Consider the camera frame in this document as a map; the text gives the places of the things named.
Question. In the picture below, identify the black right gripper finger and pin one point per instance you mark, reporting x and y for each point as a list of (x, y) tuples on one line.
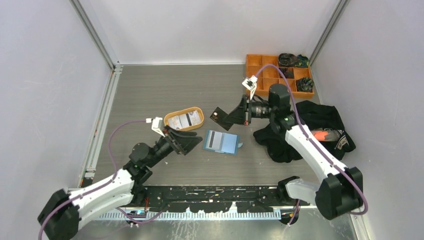
[(240, 109), (233, 120)]

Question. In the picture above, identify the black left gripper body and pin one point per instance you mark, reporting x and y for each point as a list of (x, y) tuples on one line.
[(164, 147)]

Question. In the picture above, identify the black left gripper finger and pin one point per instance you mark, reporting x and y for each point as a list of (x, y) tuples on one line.
[(185, 144), (176, 134)]

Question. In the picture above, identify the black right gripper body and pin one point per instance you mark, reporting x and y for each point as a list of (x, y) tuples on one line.
[(257, 109)]

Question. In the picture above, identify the black card with gold chip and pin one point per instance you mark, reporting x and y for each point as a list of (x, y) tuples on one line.
[(219, 116)]

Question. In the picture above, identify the blue leather card holder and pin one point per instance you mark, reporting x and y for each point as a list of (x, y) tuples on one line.
[(230, 143)]

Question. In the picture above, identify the white card with black stripe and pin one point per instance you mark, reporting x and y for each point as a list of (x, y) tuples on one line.
[(213, 141)]

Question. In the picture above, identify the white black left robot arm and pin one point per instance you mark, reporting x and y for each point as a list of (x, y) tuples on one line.
[(65, 213)]

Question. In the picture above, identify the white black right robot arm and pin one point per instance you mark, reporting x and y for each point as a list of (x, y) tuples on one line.
[(340, 190)]

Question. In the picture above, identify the silver VIP card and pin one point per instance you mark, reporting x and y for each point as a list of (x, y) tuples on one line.
[(175, 122)]

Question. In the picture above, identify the white striped card in tray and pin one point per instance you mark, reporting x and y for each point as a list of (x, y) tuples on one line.
[(190, 119)]

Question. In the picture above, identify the orange compartment organizer box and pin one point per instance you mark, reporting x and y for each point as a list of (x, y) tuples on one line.
[(266, 69)]

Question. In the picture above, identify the black sock in compartment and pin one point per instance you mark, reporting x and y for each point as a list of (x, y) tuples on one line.
[(288, 72)]

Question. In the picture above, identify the green black rolled sock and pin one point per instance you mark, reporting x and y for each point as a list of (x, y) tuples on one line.
[(305, 84)]

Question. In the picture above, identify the dark rolled sock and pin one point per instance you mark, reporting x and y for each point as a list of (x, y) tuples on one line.
[(287, 60)]

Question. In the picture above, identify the green patterned rolled sock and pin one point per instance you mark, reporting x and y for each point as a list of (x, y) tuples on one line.
[(302, 61)]

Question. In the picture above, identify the black t-shirt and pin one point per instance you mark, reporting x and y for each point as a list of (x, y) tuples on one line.
[(316, 117)]

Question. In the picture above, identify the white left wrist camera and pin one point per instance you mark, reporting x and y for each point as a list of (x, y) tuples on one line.
[(157, 125)]

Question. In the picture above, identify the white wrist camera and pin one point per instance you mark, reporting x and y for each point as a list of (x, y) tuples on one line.
[(250, 83), (157, 125)]

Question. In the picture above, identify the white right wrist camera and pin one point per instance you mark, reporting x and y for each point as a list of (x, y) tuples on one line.
[(250, 83)]

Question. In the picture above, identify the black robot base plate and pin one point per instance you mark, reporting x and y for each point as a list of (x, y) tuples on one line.
[(211, 199)]

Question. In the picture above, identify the aluminium frame rail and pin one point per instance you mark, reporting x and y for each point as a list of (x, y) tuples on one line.
[(134, 215)]

